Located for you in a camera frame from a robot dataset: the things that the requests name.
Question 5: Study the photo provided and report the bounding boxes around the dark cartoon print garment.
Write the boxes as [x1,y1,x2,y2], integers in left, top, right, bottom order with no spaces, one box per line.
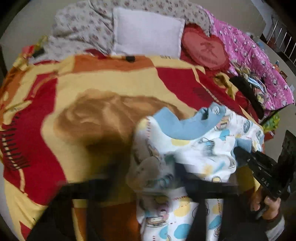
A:
[229,76,265,121]

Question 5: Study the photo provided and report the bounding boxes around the red heart shaped cushion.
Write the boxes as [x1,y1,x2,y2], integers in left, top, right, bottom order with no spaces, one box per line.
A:
[180,24,230,71]

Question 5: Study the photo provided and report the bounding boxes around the white cartoon print baby shirt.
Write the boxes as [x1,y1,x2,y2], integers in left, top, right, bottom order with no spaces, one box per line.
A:
[126,103,264,240]

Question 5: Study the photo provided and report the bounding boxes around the pink patterned quilt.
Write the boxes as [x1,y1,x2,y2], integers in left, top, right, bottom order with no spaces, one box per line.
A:
[206,10,295,110]

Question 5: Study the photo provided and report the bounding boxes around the yellow red orange rose blanket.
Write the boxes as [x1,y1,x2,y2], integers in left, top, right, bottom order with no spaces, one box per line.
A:
[1,55,261,240]

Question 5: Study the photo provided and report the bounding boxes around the person's right hand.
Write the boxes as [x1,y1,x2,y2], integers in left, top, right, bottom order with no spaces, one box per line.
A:
[250,186,281,220]

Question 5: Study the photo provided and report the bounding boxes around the grey floral quilt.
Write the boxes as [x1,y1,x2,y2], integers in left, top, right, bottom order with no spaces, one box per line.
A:
[29,0,211,63]

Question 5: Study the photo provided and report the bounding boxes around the white square pillow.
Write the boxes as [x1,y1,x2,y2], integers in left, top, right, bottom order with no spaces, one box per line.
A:
[112,7,185,59]

